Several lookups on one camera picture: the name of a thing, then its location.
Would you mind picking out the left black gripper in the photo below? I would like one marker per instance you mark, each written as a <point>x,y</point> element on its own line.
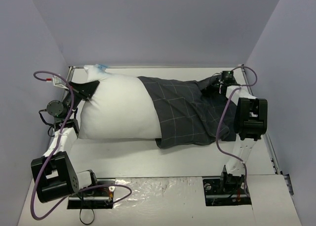
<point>82,92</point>

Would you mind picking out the dark grey checked pillowcase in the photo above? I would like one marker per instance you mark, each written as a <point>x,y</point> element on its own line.
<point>187,115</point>

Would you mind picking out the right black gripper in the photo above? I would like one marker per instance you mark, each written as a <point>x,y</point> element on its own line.
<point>213,84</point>

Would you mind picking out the blue white care label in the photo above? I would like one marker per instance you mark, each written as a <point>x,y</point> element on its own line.
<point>101,67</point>

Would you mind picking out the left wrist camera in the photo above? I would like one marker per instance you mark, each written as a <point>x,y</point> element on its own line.
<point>58,82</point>

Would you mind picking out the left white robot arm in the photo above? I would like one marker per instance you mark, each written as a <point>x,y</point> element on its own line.
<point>54,171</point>

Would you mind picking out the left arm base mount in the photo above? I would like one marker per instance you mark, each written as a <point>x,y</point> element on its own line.
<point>98,198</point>

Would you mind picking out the white pillow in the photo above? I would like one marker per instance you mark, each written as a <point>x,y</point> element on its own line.
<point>120,108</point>

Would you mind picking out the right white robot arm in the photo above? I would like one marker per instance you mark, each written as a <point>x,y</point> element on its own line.
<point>250,124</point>

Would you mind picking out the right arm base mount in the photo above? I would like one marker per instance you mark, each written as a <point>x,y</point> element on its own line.
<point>215,195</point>

